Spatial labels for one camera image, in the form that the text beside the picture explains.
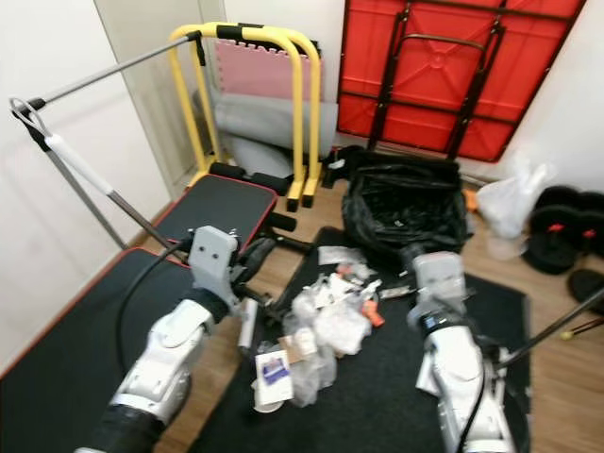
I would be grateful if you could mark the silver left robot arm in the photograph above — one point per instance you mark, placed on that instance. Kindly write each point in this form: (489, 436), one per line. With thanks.
(184, 359)

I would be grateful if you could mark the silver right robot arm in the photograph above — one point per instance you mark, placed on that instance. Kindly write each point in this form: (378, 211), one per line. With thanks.
(458, 382)

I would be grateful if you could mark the black rubbish bag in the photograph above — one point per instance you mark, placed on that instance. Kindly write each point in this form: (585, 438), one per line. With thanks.
(401, 217)

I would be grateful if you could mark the black foam bench roller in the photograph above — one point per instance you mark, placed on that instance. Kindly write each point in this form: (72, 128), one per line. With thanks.
(284, 222)

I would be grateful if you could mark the clear wrapper with red print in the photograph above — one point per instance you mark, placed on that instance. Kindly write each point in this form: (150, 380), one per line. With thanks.
(349, 276)

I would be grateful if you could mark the orange red foil packet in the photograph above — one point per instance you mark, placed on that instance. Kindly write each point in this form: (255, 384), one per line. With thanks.
(373, 314)

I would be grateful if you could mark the short black bench pad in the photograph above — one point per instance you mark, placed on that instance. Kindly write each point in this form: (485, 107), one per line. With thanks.
(217, 208)

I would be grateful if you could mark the orange foam block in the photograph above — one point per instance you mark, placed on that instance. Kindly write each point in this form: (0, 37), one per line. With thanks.
(470, 200)

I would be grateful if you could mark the clear plastic cup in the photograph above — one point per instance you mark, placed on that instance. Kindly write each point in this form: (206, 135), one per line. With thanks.
(506, 247)

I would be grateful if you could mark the white card with blue print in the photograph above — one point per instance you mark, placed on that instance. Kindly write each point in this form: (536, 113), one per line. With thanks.
(274, 377)

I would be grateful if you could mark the white plastic bag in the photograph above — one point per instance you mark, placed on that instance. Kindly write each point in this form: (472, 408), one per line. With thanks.
(510, 203)

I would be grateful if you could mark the grey rolled mat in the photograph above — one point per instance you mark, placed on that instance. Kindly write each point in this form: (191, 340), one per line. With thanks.
(264, 127)

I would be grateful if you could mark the black weight plate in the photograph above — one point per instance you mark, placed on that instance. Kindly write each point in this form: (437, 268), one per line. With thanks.
(587, 291)

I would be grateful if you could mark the pink foam mat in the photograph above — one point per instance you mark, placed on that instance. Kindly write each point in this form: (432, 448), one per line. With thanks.
(255, 71)

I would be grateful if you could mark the long black bench pad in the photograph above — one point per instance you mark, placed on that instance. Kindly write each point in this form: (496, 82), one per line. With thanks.
(75, 377)

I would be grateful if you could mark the red folded table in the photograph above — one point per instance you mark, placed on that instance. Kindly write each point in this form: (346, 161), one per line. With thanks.
(528, 57)

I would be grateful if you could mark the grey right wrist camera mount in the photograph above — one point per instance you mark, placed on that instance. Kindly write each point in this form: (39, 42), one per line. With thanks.
(439, 278)

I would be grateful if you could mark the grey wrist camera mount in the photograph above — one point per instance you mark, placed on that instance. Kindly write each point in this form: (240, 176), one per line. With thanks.
(439, 278)
(212, 260)

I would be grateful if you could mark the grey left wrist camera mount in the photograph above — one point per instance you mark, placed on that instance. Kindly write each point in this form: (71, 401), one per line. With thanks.
(212, 260)

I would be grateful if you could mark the yellow steel bench frame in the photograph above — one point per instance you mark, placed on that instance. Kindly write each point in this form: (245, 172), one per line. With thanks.
(312, 123)

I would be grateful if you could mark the silver metal rack frame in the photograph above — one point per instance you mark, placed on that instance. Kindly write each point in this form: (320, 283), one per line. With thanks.
(80, 165)

